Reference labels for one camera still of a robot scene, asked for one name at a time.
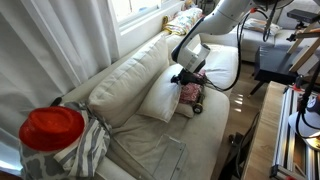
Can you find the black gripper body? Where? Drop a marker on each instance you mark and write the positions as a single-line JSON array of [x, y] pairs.
[[191, 77]]

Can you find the white pillow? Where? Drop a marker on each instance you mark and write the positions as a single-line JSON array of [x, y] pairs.
[[163, 93]]

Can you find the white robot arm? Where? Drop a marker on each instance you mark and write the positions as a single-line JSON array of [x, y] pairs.
[[220, 18]]

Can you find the cream couch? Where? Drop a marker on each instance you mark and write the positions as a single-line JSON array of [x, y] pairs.
[[200, 133]]

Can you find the red white patterned blanket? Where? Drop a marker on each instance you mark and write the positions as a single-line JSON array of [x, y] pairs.
[[190, 93]]

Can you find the black yellow flashlight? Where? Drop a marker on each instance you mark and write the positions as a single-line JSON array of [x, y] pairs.
[[199, 106]]

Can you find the small cream cushion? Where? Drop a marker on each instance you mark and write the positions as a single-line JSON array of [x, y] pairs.
[[185, 110]]

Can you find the wide cream back cushion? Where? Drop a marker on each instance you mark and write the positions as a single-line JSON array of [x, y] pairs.
[[126, 83]]

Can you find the colourful floral quilt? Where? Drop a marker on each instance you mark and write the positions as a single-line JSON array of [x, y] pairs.
[[183, 20]]

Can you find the white framed window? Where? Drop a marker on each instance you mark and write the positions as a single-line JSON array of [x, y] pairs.
[[140, 11]]

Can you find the white background sofa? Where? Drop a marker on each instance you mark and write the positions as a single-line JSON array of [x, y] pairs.
[[256, 36]]

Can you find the clear acrylic box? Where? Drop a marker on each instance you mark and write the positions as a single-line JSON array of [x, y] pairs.
[[170, 156]]

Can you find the dark ottoman bench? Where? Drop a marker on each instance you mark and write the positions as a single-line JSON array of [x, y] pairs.
[[273, 63]]

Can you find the light wooden table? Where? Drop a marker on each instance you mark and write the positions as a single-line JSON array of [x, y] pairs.
[[263, 140]]

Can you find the grey white patterned fabric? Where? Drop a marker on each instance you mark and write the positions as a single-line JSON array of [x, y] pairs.
[[83, 150]]

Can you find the white curtain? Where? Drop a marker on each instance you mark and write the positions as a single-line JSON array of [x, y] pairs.
[[43, 50]]

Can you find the wooden camera stand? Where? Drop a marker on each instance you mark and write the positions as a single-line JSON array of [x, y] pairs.
[[305, 50]]

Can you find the aluminium rail frame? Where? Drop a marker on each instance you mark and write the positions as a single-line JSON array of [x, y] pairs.
[[293, 146]]

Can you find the black camera on stand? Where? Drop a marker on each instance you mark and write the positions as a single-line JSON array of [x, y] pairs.
[[301, 15]]

